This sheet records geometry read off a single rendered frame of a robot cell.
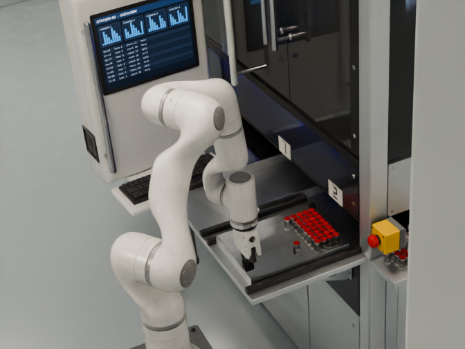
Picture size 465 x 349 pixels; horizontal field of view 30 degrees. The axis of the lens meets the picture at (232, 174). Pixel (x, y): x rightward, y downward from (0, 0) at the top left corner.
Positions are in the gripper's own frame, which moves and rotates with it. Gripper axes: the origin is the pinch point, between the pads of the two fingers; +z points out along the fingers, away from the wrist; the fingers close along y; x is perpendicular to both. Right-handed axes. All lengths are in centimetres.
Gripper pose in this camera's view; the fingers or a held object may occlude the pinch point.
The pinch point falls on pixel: (248, 264)
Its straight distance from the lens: 266.2
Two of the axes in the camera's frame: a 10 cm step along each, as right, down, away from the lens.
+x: -9.0, 2.9, -3.3
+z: 0.8, 8.4, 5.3
